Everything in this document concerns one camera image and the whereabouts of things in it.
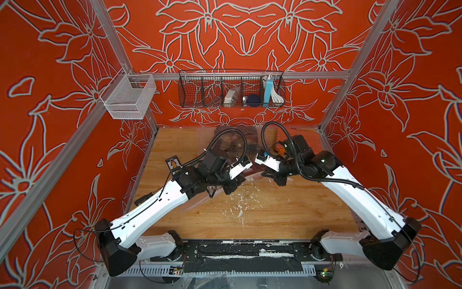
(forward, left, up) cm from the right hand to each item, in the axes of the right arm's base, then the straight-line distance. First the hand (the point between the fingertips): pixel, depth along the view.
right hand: (261, 171), depth 69 cm
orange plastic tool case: (+40, -38, -21) cm, 58 cm away
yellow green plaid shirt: (+30, +11, -18) cm, 36 cm away
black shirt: (+41, +1, -20) cm, 45 cm away
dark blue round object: (+45, 0, +2) cm, 45 cm away
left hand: (-2, +7, 0) cm, 8 cm away
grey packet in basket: (+42, +13, +6) cm, 44 cm away
